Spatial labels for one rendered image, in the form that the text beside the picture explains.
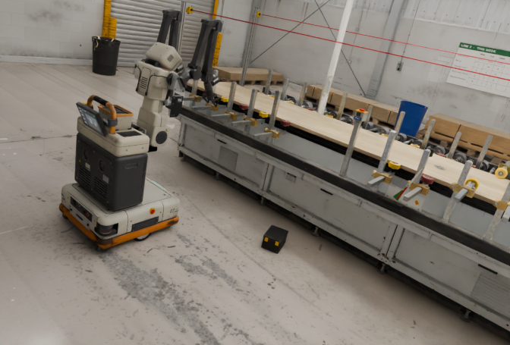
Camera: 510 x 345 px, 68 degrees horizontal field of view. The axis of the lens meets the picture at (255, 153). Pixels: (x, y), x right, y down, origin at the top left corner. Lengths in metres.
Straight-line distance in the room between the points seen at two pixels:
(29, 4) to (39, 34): 0.57
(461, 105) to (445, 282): 7.09
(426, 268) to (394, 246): 0.27
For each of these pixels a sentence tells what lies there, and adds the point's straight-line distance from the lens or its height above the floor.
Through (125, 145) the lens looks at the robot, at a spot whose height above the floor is 0.78.
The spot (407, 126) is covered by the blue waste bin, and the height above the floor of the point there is 0.26.
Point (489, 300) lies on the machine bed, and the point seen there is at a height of 0.22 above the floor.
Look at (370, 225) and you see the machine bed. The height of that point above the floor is 0.33.
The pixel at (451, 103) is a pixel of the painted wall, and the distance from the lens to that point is 9.98.
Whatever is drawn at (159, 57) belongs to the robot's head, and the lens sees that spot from 2.79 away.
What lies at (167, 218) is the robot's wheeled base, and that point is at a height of 0.13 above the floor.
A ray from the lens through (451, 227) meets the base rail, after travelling 2.77.
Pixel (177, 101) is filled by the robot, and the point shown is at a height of 1.01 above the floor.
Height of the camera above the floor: 1.68
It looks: 19 degrees down
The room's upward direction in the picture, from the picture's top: 12 degrees clockwise
